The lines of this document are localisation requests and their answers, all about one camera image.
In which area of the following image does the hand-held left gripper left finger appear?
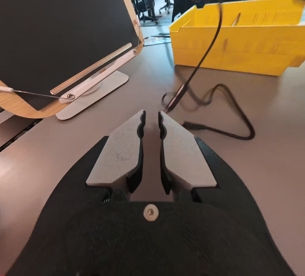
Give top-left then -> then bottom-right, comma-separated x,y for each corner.
86,110 -> 146,194

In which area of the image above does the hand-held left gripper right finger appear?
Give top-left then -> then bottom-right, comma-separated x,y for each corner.
158,110 -> 217,195

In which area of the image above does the thick black cable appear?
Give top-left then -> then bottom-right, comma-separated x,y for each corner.
184,0 -> 224,87

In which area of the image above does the yellow plastic bin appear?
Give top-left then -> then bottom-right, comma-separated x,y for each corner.
169,0 -> 305,76

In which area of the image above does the black hub cable with adapter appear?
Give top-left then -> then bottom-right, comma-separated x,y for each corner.
161,83 -> 256,141

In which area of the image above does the black board on stand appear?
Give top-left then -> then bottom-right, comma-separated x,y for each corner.
0,0 -> 144,118

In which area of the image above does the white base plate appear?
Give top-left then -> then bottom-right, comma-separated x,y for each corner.
56,69 -> 129,121

